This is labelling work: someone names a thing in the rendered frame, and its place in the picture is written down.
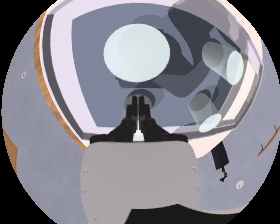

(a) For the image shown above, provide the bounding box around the clear glass jar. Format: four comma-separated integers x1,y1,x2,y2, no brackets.
121,94,154,141
104,24,170,82
202,42,243,85
188,93,221,132

